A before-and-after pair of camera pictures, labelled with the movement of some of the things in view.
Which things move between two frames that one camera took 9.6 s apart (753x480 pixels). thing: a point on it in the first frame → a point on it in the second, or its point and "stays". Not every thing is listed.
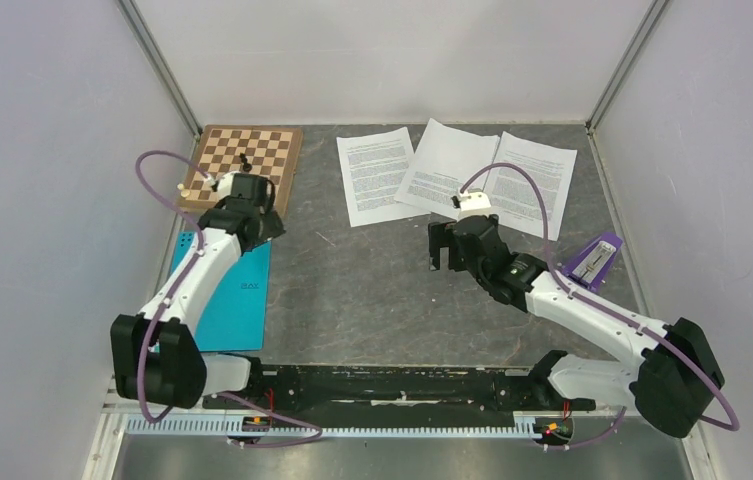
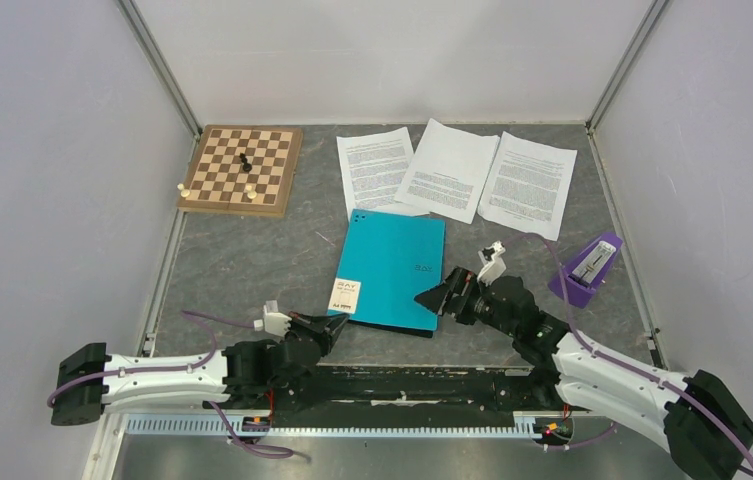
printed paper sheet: (513, 200) stays
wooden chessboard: (273, 151) stays
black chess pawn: (246, 166) stays
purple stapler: (590, 268) stays
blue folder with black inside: (235, 316) → (387, 261)
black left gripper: (270, 224) → (325, 328)
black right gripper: (442, 236) → (460, 282)
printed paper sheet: (450, 160) stays
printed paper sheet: (373, 165) stays
